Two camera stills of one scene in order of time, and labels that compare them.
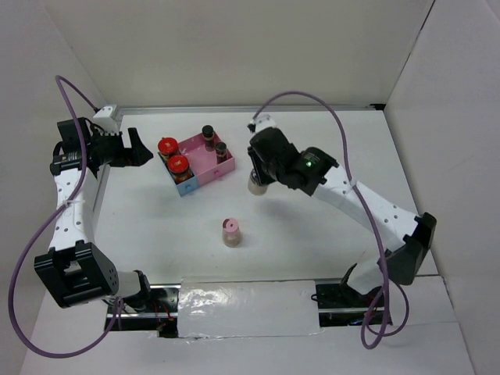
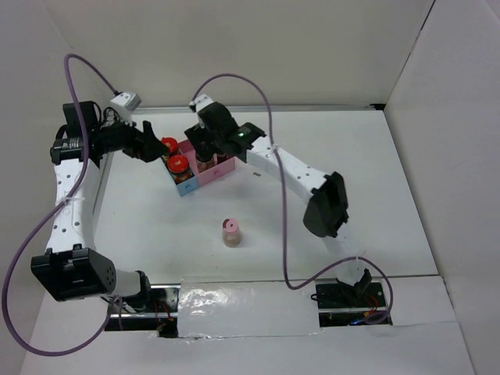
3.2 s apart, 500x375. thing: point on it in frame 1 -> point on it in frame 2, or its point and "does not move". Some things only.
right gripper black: x=255 y=163 -> x=198 y=134
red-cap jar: x=167 y=146 does not move
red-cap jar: x=179 y=167 does not move
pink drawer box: x=203 y=163 does not move
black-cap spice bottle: x=221 y=151 does not move
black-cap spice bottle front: x=254 y=184 -> x=205 y=158
